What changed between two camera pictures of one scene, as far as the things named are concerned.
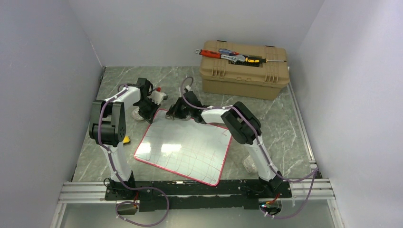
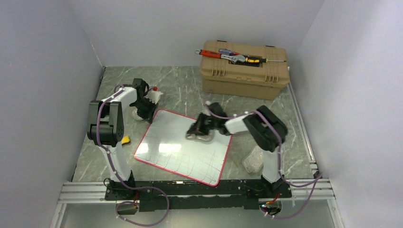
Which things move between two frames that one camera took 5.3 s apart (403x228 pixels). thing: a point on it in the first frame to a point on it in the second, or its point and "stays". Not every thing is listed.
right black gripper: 177,114 to 199,128
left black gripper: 149,117 stays
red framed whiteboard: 197,149 stays
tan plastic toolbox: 245,80 stays
